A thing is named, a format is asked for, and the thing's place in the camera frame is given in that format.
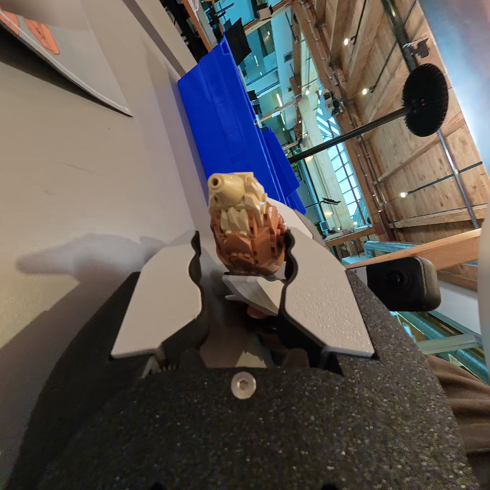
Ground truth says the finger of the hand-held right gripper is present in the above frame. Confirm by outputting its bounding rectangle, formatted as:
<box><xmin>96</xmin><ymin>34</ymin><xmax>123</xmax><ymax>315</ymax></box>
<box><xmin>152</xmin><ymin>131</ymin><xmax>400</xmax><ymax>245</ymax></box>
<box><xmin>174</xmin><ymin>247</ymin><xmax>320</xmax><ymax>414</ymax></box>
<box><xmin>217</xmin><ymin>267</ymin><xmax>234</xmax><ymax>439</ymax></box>
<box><xmin>221</xmin><ymin>274</ymin><xmax>287</xmax><ymax>317</ymax></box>
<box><xmin>268</xmin><ymin>197</ymin><xmax>315</xmax><ymax>242</ymax></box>

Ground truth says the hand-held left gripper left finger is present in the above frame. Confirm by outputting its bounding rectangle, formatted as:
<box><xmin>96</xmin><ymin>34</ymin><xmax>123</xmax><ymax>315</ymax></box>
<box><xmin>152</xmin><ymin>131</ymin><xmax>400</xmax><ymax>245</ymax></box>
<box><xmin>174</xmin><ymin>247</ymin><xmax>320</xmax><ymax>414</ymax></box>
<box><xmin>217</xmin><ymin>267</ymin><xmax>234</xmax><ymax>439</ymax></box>
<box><xmin>110</xmin><ymin>230</ymin><xmax>210</xmax><ymax>360</ymax></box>

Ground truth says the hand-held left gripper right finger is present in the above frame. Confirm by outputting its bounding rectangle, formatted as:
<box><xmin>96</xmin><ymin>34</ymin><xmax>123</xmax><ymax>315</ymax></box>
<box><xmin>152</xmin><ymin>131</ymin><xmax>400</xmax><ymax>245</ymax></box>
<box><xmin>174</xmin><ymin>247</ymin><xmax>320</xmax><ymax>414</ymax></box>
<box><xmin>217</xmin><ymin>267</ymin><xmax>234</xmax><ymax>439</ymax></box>
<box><xmin>279</xmin><ymin>228</ymin><xmax>375</xmax><ymax>358</ymax></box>

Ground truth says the orange brick claw model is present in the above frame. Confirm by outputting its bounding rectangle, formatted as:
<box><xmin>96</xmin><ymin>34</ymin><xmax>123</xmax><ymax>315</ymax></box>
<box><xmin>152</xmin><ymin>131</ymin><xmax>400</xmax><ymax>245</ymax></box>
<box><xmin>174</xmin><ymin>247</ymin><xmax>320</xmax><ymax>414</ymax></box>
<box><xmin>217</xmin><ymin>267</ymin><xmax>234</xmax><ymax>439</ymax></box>
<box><xmin>208</xmin><ymin>171</ymin><xmax>288</xmax><ymax>277</ymax></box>

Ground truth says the blue plastic bin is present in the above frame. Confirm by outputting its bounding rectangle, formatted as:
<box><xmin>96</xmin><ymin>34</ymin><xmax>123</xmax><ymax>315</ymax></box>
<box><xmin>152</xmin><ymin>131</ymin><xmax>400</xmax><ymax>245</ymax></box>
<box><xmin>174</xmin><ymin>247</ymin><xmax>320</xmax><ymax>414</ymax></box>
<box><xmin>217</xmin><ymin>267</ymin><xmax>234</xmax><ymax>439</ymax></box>
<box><xmin>263</xmin><ymin>126</ymin><xmax>308</xmax><ymax>216</ymax></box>
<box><xmin>177</xmin><ymin>35</ymin><xmax>301</xmax><ymax>209</ymax></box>

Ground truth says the grey instruction booklet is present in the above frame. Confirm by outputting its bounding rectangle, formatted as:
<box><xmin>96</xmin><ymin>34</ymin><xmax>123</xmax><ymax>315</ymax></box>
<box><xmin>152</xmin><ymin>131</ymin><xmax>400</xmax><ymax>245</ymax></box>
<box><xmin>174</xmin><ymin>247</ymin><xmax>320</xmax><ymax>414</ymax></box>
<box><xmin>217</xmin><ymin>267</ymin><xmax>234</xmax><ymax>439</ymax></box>
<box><xmin>0</xmin><ymin>7</ymin><xmax>133</xmax><ymax>117</ymax></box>

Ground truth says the grey desk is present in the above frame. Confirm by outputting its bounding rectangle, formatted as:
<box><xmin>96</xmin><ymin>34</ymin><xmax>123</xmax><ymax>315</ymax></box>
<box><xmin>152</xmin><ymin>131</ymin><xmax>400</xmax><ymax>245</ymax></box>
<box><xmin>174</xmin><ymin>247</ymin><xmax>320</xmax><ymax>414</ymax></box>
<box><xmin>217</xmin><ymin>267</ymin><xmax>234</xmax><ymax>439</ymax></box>
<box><xmin>0</xmin><ymin>0</ymin><xmax>215</xmax><ymax>479</ymax></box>

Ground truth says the wooden ceiling beam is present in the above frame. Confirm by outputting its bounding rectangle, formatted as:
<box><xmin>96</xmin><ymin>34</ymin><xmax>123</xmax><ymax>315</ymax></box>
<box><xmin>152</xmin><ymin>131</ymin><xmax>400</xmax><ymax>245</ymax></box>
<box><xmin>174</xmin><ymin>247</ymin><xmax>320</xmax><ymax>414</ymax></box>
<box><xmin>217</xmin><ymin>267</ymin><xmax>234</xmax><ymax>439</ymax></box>
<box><xmin>345</xmin><ymin>228</ymin><xmax>482</xmax><ymax>270</ymax></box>

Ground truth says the black hanging panel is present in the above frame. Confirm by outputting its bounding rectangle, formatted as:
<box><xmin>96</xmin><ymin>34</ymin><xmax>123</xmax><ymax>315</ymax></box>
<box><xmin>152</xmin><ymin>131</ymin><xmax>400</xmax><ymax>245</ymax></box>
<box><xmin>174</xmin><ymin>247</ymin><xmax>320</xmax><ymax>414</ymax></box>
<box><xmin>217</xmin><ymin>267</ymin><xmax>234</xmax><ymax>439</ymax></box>
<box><xmin>223</xmin><ymin>17</ymin><xmax>252</xmax><ymax>66</ymax></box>

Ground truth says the silver ventilation duct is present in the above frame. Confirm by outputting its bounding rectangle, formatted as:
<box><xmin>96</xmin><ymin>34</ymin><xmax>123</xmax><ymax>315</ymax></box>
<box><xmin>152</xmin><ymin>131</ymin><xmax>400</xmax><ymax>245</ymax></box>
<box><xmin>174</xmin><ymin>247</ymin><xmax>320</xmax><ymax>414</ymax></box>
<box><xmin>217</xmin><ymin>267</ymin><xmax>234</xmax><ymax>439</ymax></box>
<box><xmin>363</xmin><ymin>240</ymin><xmax>406</xmax><ymax>265</ymax></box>

